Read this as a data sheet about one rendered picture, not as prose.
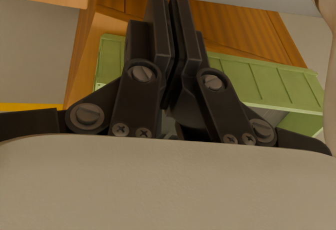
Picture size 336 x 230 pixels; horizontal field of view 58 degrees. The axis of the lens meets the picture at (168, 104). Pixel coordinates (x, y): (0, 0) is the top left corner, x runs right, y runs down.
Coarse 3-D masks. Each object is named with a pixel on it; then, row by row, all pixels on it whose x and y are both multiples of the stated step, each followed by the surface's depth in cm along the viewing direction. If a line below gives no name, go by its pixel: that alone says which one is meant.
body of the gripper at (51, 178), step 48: (0, 144) 6; (48, 144) 6; (96, 144) 7; (144, 144) 7; (192, 144) 7; (240, 144) 8; (0, 192) 5; (48, 192) 6; (96, 192) 6; (144, 192) 6; (192, 192) 6; (240, 192) 6; (288, 192) 7
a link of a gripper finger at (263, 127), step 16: (176, 0) 12; (176, 16) 12; (176, 32) 11; (192, 32) 11; (176, 48) 11; (192, 48) 10; (176, 64) 10; (192, 64) 10; (208, 64) 11; (176, 80) 11; (192, 80) 10; (176, 96) 11; (192, 96) 10; (176, 112) 11; (192, 112) 10; (192, 128) 11; (256, 128) 9; (272, 128) 10; (272, 144) 9
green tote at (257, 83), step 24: (120, 48) 71; (96, 72) 70; (120, 72) 65; (240, 72) 78; (264, 72) 81; (288, 72) 84; (312, 72) 87; (240, 96) 71; (264, 96) 74; (288, 96) 77; (312, 96) 80; (288, 120) 95; (312, 120) 86
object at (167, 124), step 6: (162, 114) 85; (156, 120) 90; (162, 120) 85; (168, 120) 85; (174, 120) 86; (156, 126) 89; (162, 126) 84; (168, 126) 85; (174, 126) 85; (156, 132) 88; (162, 132) 84; (174, 132) 85; (168, 138) 89; (174, 138) 88
